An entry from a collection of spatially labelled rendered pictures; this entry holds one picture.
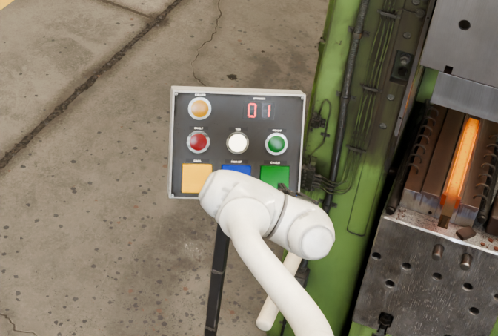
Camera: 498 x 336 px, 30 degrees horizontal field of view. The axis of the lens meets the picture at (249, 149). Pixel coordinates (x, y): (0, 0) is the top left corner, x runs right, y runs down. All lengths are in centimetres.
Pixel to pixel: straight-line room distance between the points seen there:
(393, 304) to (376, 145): 46
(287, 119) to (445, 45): 44
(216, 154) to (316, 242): 57
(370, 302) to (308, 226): 91
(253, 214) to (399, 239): 78
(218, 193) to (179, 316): 153
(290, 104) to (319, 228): 57
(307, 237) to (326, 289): 120
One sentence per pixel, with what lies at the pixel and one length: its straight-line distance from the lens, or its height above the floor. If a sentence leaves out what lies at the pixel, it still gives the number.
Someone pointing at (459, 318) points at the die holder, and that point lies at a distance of 271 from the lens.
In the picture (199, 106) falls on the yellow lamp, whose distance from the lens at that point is 233.
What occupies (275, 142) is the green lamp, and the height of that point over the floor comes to 109.
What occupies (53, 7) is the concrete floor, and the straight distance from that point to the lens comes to 482.
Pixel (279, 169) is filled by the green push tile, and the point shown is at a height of 104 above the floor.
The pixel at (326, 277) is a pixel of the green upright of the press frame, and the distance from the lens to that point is 302.
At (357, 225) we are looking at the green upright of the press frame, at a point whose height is 65.
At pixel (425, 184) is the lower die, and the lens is 252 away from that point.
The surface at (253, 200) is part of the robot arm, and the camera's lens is 184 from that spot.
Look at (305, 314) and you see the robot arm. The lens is 167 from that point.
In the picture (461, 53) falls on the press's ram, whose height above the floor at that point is 143.
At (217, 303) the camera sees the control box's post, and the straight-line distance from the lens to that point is 291.
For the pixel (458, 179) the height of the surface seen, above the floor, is 101.
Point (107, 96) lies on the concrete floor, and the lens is 424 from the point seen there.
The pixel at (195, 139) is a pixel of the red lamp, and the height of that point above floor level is 110.
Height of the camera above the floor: 262
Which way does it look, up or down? 41 degrees down
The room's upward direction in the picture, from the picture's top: 8 degrees clockwise
